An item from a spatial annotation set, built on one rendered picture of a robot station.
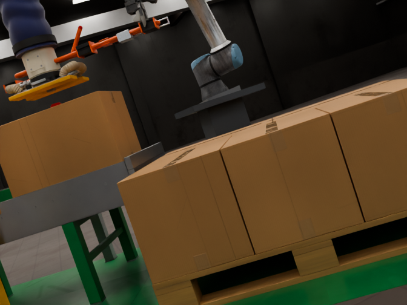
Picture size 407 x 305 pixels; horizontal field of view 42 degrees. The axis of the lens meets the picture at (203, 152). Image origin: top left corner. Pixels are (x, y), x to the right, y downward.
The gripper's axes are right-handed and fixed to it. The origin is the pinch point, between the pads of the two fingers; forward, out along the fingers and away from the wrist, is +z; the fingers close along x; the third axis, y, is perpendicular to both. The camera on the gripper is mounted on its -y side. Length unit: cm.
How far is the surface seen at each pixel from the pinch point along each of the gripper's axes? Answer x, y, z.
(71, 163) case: 22, 54, 53
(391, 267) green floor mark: 91, -68, 119
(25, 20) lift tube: 11, 56, -22
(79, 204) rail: 37, 50, 73
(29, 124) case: 22, 67, 29
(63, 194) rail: 37, 56, 66
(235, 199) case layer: 81, -25, 84
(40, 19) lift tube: 5, 50, -21
